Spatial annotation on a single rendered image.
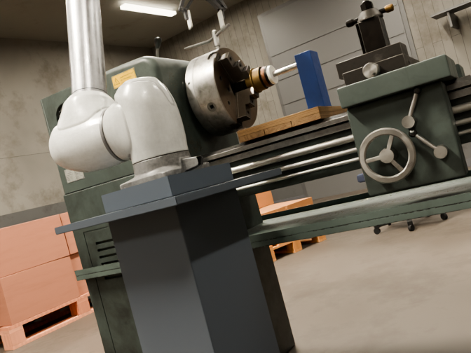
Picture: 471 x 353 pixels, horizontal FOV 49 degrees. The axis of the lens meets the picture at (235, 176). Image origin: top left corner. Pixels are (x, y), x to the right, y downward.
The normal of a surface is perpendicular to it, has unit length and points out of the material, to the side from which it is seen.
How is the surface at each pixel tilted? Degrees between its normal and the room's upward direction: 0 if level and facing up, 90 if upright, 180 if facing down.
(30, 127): 90
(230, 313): 90
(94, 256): 90
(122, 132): 92
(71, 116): 70
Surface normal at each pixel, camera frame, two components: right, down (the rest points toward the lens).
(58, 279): 0.81, -0.22
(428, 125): -0.47, 0.12
